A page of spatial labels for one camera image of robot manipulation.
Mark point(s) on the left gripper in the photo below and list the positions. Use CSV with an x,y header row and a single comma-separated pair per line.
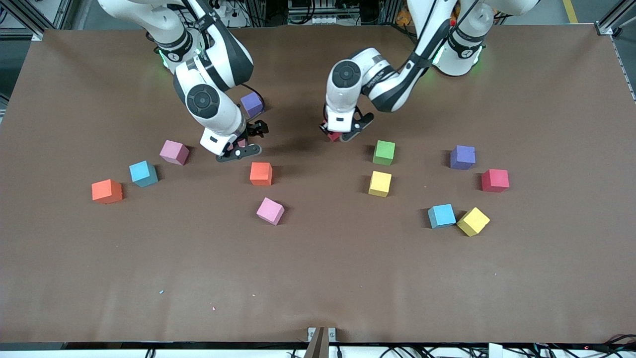
x,y
325,129

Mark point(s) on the bag of orange snacks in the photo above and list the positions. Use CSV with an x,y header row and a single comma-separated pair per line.
x,y
403,19

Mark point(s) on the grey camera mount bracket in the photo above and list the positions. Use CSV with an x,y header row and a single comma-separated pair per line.
x,y
318,345

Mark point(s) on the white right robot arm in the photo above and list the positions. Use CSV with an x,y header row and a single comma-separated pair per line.
x,y
202,102

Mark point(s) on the blue foam cube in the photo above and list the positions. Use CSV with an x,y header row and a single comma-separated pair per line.
x,y
441,216
143,173

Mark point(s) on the orange foam cube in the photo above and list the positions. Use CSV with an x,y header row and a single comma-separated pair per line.
x,y
107,191
261,173

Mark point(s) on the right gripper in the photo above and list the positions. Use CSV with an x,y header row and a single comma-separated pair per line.
x,y
252,130

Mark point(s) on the purple foam cube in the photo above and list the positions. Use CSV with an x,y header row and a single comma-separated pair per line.
x,y
253,105
462,157

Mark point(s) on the black equipment rack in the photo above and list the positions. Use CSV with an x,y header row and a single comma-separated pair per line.
x,y
370,12

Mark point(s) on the aluminium frame profile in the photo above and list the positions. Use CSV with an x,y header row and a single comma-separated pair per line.
x,y
25,17
607,27

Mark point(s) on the green foam cube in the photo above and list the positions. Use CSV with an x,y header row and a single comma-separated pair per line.
x,y
384,152

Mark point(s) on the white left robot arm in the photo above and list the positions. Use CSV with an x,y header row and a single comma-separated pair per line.
x,y
346,74

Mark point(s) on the large white power strip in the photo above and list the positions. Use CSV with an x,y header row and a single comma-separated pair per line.
x,y
237,21

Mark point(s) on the red foam cube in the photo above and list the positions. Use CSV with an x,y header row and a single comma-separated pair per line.
x,y
495,180
334,136

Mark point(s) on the yellow foam cube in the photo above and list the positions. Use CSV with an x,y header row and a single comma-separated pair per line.
x,y
473,221
379,183

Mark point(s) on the small white power strip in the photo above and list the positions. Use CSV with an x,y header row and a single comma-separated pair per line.
x,y
325,20

